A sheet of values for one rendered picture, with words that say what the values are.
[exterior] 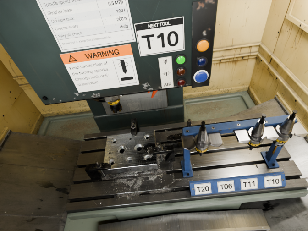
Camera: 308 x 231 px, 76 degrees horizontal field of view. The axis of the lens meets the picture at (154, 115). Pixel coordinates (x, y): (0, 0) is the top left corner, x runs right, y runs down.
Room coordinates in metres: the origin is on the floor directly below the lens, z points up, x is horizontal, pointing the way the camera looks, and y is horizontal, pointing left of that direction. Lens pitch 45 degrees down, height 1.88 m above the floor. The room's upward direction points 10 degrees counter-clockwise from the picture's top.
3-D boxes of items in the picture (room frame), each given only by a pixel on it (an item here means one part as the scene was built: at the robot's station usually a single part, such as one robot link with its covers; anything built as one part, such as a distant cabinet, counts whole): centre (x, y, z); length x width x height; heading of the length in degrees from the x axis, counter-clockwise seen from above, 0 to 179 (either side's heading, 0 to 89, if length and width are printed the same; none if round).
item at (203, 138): (0.47, -0.17, 1.26); 0.04 x 0.04 x 0.07
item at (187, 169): (0.53, -0.12, 1.05); 0.10 x 0.05 x 0.30; 176
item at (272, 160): (0.50, -0.56, 1.05); 0.10 x 0.05 x 0.30; 176
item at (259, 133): (0.45, -0.39, 1.26); 0.04 x 0.04 x 0.07
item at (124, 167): (0.67, 0.17, 0.97); 0.29 x 0.23 x 0.05; 86
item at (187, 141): (0.48, -0.12, 1.21); 0.07 x 0.05 x 0.01; 176
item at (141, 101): (1.06, 0.11, 1.16); 0.48 x 0.05 x 0.51; 86
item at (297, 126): (0.44, -0.56, 1.21); 0.07 x 0.05 x 0.01; 176
